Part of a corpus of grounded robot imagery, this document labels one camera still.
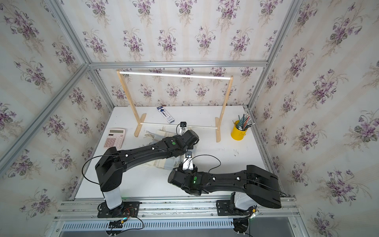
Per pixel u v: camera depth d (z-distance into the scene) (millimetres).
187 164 688
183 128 731
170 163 875
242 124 956
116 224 708
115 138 983
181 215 726
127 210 718
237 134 962
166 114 1140
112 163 516
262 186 413
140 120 1075
